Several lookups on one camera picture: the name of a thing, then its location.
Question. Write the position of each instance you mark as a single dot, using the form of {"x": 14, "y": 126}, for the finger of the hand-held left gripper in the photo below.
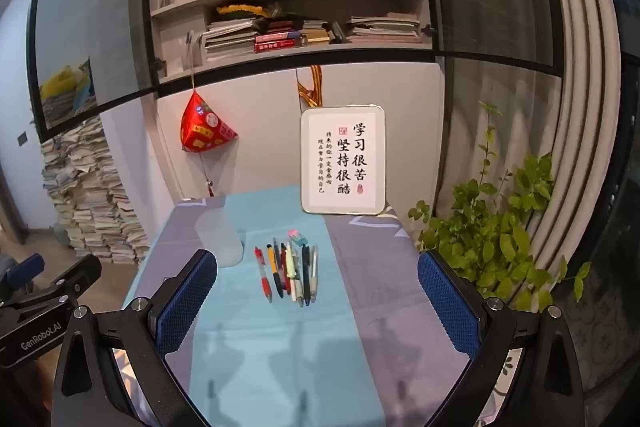
{"x": 80, "y": 274}
{"x": 27, "y": 269}

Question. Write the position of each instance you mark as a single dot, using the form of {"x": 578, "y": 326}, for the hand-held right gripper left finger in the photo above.
{"x": 187, "y": 302}

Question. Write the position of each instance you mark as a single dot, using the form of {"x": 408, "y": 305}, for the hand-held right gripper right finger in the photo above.
{"x": 447, "y": 302}

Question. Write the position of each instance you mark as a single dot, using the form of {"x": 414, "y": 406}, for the translucent plastic cup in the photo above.
{"x": 220, "y": 237}

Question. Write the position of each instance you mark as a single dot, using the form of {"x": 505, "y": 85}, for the orange and black pen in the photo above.
{"x": 274, "y": 264}

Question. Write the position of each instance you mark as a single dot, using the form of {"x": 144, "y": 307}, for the dark blue thin pen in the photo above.
{"x": 278, "y": 252}

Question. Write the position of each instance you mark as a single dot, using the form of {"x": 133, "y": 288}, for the red barrel pen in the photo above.
{"x": 283, "y": 257}

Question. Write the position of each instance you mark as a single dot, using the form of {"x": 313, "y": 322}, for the light green correction pen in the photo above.
{"x": 290, "y": 264}

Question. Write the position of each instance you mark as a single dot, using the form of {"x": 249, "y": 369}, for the pink and teal eraser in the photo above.
{"x": 297, "y": 238}

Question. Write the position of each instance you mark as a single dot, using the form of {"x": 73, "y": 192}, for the clear barrel pen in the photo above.
{"x": 314, "y": 277}

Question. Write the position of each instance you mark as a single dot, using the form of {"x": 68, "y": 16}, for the pile of books on floor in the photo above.
{"x": 95, "y": 207}

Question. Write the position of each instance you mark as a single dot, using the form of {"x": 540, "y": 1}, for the green potted plant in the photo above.
{"x": 490, "y": 247}

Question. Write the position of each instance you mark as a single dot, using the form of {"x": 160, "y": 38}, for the floral white cloth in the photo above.
{"x": 507, "y": 377}

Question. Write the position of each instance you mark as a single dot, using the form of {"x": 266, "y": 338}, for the red hanging ornament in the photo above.
{"x": 205, "y": 127}

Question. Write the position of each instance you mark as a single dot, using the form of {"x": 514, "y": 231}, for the framed calligraphy sign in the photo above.
{"x": 345, "y": 157}

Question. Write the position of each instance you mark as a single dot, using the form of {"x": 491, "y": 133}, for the gold tassel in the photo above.
{"x": 310, "y": 92}

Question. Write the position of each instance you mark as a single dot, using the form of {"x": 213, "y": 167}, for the grey ribbed curtain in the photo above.
{"x": 575, "y": 82}

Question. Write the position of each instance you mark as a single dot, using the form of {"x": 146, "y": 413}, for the stack of magazines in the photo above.
{"x": 230, "y": 39}
{"x": 382, "y": 29}

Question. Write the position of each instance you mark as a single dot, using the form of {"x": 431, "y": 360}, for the stack of red books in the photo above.
{"x": 277, "y": 43}

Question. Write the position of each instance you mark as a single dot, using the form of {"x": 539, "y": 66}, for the yellow flower garland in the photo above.
{"x": 242, "y": 11}

